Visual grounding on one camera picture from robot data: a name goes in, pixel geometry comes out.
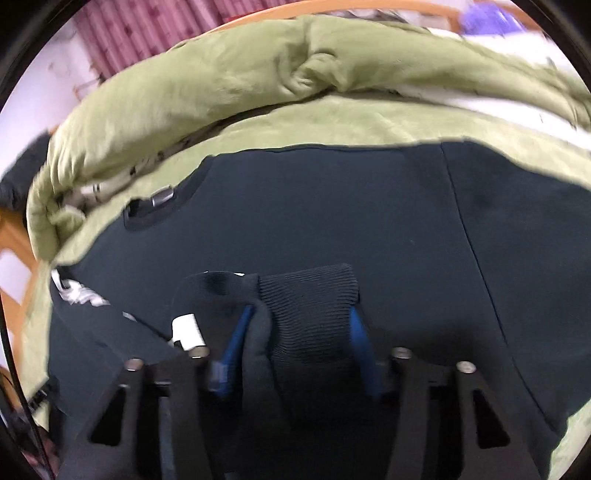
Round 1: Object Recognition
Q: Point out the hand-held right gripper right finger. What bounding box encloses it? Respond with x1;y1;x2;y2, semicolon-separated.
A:
347;305;543;480

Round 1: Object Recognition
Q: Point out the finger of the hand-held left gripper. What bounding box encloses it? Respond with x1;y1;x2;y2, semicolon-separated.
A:
65;182;178;220

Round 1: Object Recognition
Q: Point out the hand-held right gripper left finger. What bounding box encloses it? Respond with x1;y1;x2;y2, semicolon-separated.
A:
58;302;257;480

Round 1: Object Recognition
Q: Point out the dark navy sweatshirt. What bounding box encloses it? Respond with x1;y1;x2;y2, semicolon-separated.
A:
46;141;591;480

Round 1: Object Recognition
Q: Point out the green plush quilt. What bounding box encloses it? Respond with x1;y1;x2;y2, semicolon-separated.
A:
25;14;591;266

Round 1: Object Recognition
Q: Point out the black jacket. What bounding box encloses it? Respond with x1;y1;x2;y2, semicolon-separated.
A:
0;131;51;213

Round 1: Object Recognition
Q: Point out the pink patterned curtain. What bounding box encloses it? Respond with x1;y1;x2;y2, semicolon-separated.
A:
76;0;287;81

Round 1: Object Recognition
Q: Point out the green bed sheet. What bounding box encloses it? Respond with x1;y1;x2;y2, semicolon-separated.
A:
21;95;591;480

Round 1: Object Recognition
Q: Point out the white printed bedding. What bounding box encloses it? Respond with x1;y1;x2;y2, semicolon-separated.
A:
402;83;583;134

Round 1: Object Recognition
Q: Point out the purple plush toy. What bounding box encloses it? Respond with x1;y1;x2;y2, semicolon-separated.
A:
462;0;522;35

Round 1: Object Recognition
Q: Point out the wooden bed frame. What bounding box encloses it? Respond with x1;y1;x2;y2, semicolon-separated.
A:
0;0;550;411

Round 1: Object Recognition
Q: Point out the black cable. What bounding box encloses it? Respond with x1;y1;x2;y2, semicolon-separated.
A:
0;295;54;480

